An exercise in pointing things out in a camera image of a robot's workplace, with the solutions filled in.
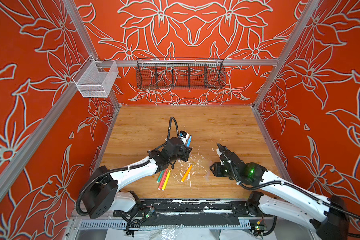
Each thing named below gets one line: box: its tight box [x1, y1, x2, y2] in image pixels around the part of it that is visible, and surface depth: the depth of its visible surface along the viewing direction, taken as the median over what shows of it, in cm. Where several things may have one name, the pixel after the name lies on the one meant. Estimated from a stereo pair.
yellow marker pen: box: [162, 169, 171, 191], surface depth 83 cm
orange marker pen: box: [181, 164, 193, 183], surface depth 86 cm
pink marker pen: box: [157, 168, 168, 191], surface depth 83 cm
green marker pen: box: [156, 170, 165, 184], surface depth 85 cm
